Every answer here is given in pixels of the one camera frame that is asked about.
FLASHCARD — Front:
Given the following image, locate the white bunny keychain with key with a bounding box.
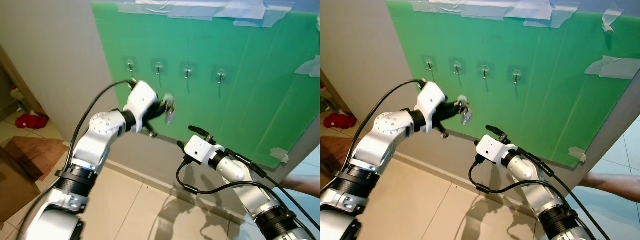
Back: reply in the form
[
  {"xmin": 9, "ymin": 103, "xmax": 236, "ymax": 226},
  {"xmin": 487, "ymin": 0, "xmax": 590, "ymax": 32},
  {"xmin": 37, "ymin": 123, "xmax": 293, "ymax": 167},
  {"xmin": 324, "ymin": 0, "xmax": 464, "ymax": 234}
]
[
  {"xmin": 162, "ymin": 92, "xmax": 177, "ymax": 126},
  {"xmin": 457, "ymin": 94, "xmax": 474, "ymax": 126}
]

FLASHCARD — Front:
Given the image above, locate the green board with hooks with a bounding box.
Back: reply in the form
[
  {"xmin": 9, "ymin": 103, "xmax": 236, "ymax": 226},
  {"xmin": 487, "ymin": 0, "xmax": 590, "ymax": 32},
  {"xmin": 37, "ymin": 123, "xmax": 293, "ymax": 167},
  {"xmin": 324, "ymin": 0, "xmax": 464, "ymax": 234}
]
[
  {"xmin": 91, "ymin": 0, "xmax": 321, "ymax": 170},
  {"xmin": 386, "ymin": 0, "xmax": 640, "ymax": 168}
]

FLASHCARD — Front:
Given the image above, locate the red cloth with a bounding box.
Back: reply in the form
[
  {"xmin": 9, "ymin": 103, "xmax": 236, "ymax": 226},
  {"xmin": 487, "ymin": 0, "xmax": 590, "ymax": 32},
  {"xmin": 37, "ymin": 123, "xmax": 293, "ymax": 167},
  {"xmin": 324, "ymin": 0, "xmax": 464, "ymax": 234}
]
[
  {"xmin": 330, "ymin": 114, "xmax": 358, "ymax": 129},
  {"xmin": 15, "ymin": 114, "xmax": 50, "ymax": 130}
]

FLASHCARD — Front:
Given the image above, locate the brown cardboard box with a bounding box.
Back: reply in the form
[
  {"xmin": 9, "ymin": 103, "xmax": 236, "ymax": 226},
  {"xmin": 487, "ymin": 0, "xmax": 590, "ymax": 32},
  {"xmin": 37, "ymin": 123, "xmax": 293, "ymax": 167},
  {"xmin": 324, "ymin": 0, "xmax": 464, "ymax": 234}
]
[{"xmin": 0, "ymin": 145, "xmax": 41, "ymax": 223}]

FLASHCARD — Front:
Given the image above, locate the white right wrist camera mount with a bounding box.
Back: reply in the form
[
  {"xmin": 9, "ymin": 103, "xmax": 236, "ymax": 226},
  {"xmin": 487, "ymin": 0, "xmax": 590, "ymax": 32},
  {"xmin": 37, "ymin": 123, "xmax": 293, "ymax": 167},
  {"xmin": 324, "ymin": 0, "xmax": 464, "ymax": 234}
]
[
  {"xmin": 184, "ymin": 136, "xmax": 217, "ymax": 165},
  {"xmin": 476, "ymin": 135, "xmax": 508, "ymax": 165}
]

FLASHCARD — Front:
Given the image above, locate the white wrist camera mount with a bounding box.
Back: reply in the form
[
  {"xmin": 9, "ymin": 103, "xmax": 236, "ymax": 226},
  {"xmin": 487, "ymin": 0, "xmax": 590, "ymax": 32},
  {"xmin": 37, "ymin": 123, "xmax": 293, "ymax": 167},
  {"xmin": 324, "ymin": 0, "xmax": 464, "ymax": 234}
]
[
  {"xmin": 184, "ymin": 136, "xmax": 217, "ymax": 165},
  {"xmin": 122, "ymin": 80, "xmax": 160, "ymax": 132},
  {"xmin": 416, "ymin": 81, "xmax": 447, "ymax": 133},
  {"xmin": 476, "ymin": 135, "xmax": 508, "ymax": 165}
]

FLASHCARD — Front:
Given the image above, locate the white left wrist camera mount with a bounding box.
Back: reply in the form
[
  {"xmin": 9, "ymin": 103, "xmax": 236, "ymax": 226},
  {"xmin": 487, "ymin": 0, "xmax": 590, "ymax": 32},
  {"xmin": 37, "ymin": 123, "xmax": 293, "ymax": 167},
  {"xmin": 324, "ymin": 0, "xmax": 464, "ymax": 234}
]
[
  {"xmin": 416, "ymin": 81, "xmax": 447, "ymax": 133},
  {"xmin": 122, "ymin": 80, "xmax": 160, "ymax": 132}
]

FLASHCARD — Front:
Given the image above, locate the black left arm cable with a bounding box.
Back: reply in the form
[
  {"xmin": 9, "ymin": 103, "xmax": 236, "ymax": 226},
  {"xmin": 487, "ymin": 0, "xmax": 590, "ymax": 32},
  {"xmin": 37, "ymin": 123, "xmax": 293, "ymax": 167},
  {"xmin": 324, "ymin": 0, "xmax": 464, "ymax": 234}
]
[
  {"xmin": 64, "ymin": 78, "xmax": 137, "ymax": 173},
  {"xmin": 342, "ymin": 77, "xmax": 428, "ymax": 171}
]

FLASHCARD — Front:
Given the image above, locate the wooden door frame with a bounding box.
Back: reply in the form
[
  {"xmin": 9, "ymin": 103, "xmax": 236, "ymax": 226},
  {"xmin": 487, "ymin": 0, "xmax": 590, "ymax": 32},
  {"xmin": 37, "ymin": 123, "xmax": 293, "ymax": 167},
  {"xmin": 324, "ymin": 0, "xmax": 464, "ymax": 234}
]
[{"xmin": 320, "ymin": 70, "xmax": 346, "ymax": 115}]

